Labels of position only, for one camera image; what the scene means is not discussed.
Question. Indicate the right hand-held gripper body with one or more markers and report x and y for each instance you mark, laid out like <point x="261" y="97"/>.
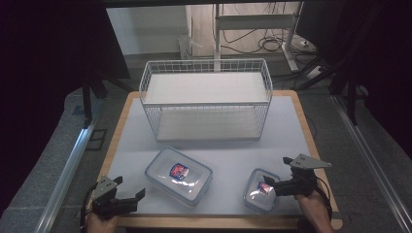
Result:
<point x="301" y="184"/>

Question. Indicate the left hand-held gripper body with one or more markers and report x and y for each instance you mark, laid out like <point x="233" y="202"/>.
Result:
<point x="105" y="204"/>

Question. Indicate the small clear plastic food container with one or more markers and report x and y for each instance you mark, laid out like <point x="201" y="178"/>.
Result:
<point x="259" y="197"/>

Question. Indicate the large clear plastic food container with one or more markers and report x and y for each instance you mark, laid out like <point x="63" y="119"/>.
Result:
<point x="178" y="176"/>

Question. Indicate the person's left hand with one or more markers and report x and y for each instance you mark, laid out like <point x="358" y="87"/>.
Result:
<point x="98" y="225"/>

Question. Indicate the person's right hand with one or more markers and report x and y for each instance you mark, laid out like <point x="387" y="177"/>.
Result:
<point x="312" y="204"/>

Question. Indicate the wooden-edged white work board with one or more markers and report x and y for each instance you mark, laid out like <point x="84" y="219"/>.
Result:
<point x="226" y="158"/>

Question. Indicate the black tripod stand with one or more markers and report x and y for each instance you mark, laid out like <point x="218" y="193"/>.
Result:
<point x="86" y="100"/>
<point x="351" y="97"/>

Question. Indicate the white power strip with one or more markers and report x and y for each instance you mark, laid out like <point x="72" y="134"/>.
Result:
<point x="314" y="73"/>

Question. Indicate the aluminium floor rail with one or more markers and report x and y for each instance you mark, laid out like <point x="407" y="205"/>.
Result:
<point x="64" y="181"/>
<point x="372" y="165"/>

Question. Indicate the white metal desk frame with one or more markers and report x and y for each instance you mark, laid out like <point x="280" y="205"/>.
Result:
<point x="256" y="22"/>

